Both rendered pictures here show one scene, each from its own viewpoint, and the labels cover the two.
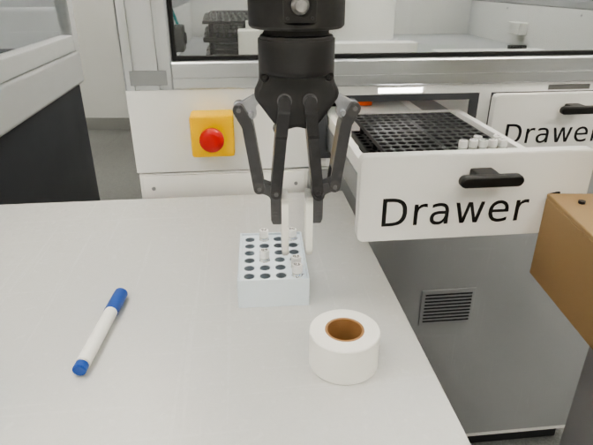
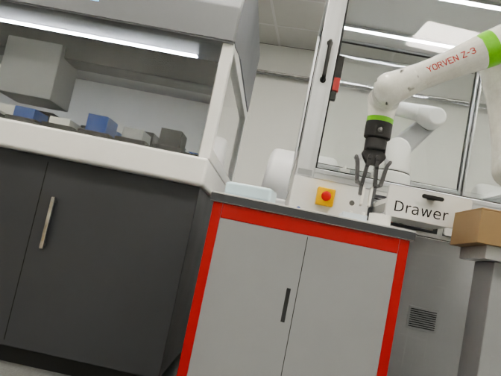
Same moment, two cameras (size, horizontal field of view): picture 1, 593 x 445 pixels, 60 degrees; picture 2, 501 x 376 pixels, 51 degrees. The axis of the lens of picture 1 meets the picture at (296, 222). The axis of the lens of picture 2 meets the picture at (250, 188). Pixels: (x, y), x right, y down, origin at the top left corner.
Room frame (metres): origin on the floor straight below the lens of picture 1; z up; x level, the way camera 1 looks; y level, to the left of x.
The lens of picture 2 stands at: (-1.30, 0.11, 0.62)
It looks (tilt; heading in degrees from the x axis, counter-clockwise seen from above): 6 degrees up; 9
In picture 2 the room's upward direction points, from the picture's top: 12 degrees clockwise
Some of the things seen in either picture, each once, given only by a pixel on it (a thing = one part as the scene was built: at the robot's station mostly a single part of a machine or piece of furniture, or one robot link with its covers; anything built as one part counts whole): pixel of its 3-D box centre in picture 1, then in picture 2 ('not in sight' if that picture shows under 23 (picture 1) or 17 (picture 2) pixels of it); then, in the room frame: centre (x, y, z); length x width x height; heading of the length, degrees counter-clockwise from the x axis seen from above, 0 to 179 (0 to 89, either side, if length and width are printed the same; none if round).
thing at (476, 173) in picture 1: (486, 177); (432, 198); (0.56, -0.22, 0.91); 0.07 x 0.04 x 0.01; 96
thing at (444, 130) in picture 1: (420, 149); not in sight; (0.79, -0.20, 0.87); 0.22 x 0.18 x 0.06; 6
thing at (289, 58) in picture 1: (296, 80); (373, 152); (0.52, 0.00, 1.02); 0.08 x 0.07 x 0.09; 94
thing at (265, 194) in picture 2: not in sight; (250, 193); (0.33, 0.37, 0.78); 0.15 x 0.10 x 0.04; 84
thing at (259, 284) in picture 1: (272, 267); (352, 219); (0.57, 0.03, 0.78); 0.12 x 0.08 x 0.04; 4
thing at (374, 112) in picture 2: not in sight; (383, 104); (0.52, 0.00, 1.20); 0.13 x 0.11 x 0.14; 3
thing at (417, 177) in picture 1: (473, 193); (428, 207); (0.59, -0.22, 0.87); 0.29 x 0.02 x 0.11; 96
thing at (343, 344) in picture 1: (343, 345); (379, 221); (0.41, -0.05, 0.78); 0.07 x 0.07 x 0.04
